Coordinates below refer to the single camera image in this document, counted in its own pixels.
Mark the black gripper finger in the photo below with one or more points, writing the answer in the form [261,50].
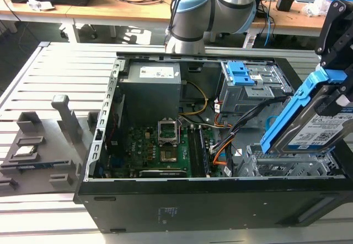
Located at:
[333,103]

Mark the hard disk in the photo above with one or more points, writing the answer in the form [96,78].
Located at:
[300,122]

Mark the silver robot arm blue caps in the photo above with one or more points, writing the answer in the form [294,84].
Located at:
[193,15]

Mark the clear plastic bags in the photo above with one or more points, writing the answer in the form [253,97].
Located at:
[315,8]

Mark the small black box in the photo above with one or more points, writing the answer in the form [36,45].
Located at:
[284,4]

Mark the silver drive cage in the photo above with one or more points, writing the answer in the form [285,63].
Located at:
[237,98]

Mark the blue plastic bay carrier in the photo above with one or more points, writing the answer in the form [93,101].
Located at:
[240,74]

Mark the black RAM slot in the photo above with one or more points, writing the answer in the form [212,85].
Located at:
[203,153]
[193,150]

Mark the CPU socket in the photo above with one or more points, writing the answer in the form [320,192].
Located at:
[168,156]

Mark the black open PC case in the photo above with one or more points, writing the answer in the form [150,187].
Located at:
[193,208]

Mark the black graphics card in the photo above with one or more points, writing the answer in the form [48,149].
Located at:
[162,173]

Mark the grey power supply unit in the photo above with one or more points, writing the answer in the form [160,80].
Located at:
[149,92]

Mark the green motherboard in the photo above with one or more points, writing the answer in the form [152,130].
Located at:
[143,145]

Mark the wooden desk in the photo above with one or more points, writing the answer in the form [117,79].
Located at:
[124,10]

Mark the RAM stick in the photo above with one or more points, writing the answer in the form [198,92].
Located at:
[41,165]

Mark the grey parts rack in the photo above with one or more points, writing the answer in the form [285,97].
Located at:
[41,178]

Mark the crumpled white paper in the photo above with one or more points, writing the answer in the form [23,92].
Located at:
[38,4]

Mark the silver CPU chip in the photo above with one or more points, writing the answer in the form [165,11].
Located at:
[25,151]

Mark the silver disk bay bracket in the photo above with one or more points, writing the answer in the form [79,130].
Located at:
[275,162]

